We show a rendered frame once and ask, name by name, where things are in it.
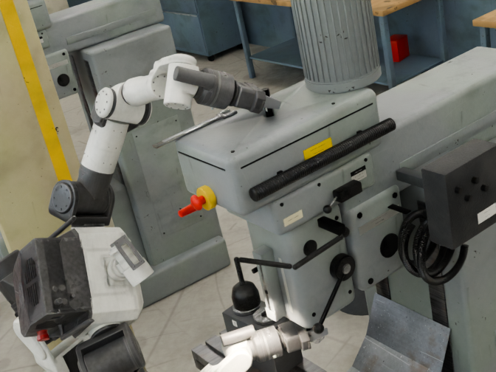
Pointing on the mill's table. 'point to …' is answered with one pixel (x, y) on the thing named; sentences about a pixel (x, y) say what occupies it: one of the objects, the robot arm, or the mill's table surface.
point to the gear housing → (311, 197)
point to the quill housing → (314, 239)
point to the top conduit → (282, 178)
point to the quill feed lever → (344, 269)
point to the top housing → (273, 143)
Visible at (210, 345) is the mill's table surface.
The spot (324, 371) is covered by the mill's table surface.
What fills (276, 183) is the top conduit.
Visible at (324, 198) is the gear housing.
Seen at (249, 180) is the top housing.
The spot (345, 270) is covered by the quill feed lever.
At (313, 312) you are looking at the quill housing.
